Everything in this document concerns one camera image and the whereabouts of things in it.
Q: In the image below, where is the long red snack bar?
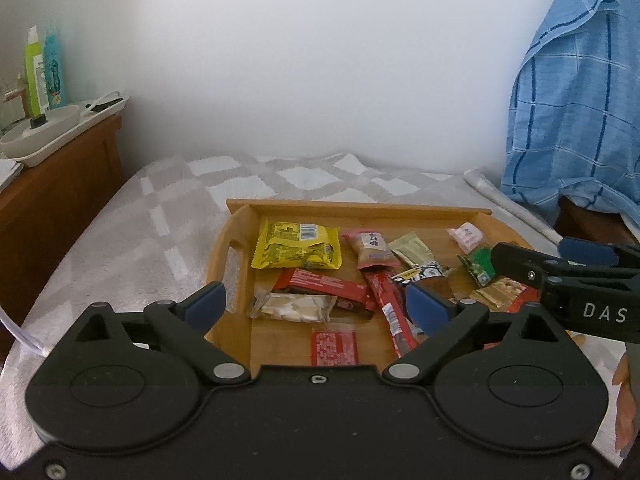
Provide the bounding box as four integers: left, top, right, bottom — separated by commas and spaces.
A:
362, 271, 419, 357

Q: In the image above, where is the grey checkered blanket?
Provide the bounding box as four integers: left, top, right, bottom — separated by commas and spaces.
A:
0, 152, 616, 461

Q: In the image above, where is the red gold nut packet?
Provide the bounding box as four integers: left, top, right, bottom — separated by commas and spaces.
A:
470, 279, 542, 312

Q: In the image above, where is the wooden serving tray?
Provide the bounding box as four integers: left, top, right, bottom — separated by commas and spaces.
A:
205, 198, 583, 378

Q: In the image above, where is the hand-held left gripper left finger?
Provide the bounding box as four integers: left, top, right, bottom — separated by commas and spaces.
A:
62, 282, 251, 387

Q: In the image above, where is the yellow snack packet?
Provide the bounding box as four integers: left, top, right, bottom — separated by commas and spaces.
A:
251, 217, 343, 271

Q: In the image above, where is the wooden bed frame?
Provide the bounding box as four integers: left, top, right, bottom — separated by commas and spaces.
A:
555, 195, 640, 251

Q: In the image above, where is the blue plaid shirt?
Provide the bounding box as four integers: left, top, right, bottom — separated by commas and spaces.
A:
501, 0, 640, 221

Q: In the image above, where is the white cable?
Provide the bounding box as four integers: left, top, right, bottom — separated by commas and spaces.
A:
0, 310, 47, 357

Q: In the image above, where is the beige sachet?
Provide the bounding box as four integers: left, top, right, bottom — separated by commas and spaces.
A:
389, 232, 431, 267

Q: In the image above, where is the small white pink packet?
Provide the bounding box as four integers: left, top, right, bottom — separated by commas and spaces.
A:
446, 222, 485, 254

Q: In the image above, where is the green bottle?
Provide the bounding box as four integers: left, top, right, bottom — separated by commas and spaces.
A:
25, 27, 46, 116

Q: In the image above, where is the white organiser tray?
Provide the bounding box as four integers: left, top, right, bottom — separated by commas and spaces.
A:
0, 105, 83, 168

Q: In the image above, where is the white nougat packet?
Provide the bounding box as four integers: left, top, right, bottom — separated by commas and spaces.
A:
248, 292, 337, 324

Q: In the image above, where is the wooden nightstand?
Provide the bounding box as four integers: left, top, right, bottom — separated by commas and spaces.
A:
0, 115, 123, 356

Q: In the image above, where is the person's right hand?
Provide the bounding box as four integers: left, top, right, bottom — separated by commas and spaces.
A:
612, 352, 640, 457

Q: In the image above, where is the teal bottle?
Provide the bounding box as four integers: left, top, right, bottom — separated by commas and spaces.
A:
42, 22, 69, 111

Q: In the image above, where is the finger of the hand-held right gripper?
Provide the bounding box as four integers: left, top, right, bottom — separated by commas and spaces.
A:
557, 237, 640, 267
492, 242, 640, 291

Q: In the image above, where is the pink snack packet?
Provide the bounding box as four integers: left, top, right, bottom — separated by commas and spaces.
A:
342, 230, 396, 269

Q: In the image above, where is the red square biscuit packet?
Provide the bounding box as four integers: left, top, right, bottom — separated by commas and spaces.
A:
311, 329, 359, 366

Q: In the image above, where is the green snack packet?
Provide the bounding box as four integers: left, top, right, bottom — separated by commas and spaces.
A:
457, 247, 497, 289

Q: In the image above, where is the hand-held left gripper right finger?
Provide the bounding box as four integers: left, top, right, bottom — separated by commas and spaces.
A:
382, 284, 576, 386

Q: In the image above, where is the black white patterned snack packet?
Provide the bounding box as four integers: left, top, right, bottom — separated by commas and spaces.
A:
391, 261, 453, 311

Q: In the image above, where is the red chocolate bar packet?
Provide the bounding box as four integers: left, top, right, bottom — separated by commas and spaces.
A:
272, 267, 377, 317

